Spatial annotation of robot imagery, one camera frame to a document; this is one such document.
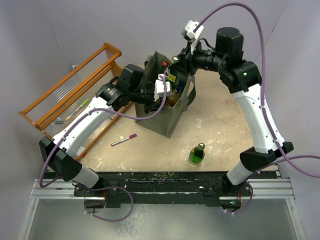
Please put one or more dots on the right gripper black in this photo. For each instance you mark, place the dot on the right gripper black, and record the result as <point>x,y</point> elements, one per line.
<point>190,59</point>

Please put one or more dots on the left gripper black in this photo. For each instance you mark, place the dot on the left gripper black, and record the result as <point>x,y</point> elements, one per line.
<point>153,106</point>

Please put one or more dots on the blue yellow juice carton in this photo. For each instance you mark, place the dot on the blue yellow juice carton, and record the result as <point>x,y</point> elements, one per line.
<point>178,90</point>

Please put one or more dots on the green canvas bag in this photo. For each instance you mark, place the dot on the green canvas bag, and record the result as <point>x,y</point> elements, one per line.
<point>165,122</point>

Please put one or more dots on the green glass bottle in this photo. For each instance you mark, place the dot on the green glass bottle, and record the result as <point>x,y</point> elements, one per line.
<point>197,154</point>
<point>172,76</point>

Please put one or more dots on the cola glass bottle red cap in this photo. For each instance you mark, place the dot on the cola glass bottle red cap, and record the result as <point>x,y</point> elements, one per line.
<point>164,66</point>

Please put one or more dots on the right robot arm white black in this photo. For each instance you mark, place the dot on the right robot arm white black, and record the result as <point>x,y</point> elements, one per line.
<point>244,82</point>

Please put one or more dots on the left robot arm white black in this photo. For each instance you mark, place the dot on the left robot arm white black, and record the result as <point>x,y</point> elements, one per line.
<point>58,152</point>

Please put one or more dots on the pink white marker pen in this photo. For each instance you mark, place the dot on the pink white marker pen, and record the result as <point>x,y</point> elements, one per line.
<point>123,140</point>

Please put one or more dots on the green marker pen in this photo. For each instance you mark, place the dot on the green marker pen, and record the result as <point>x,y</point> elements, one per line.
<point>77,109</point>

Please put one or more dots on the orange wooden rack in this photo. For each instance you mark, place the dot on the orange wooden rack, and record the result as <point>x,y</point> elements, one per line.
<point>48,113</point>

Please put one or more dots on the green glass bottle front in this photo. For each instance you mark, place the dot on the green glass bottle front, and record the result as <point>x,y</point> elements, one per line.
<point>197,154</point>

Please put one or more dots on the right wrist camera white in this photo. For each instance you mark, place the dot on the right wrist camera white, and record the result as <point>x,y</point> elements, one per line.
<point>192,32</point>

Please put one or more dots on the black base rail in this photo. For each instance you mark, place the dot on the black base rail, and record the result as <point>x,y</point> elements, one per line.
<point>174,187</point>

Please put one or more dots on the aluminium frame rail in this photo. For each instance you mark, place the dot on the aluminium frame rail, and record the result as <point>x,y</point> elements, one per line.
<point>54,213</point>

